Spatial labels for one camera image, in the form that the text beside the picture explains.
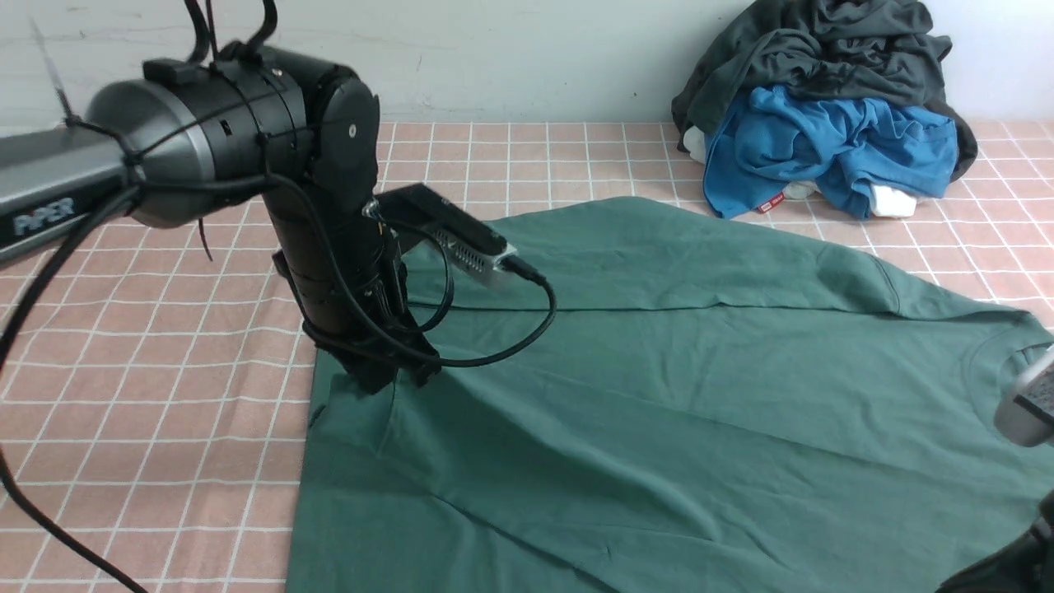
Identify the green long sleeve shirt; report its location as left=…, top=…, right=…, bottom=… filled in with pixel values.
left=286, top=198, right=1052, bottom=592

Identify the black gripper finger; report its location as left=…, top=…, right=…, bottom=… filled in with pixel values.
left=408, top=345, right=443, bottom=387
left=333, top=350, right=401, bottom=395

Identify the black camera cable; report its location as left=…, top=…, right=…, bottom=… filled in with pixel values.
left=362, top=206, right=558, bottom=369

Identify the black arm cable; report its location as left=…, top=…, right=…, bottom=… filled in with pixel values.
left=0, top=185, right=149, bottom=593

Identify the blue garment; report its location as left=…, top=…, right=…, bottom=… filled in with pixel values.
left=702, top=86, right=958, bottom=219

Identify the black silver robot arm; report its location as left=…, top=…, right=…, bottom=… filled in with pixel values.
left=2, top=42, right=1052, bottom=592

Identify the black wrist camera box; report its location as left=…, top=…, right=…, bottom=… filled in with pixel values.
left=372, top=184, right=518, bottom=289

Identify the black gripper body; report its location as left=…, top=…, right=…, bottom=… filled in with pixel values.
left=264, top=177, right=412, bottom=363
left=939, top=492, right=1053, bottom=592

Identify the dark grey garment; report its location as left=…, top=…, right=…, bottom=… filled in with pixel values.
left=670, top=1, right=979, bottom=180

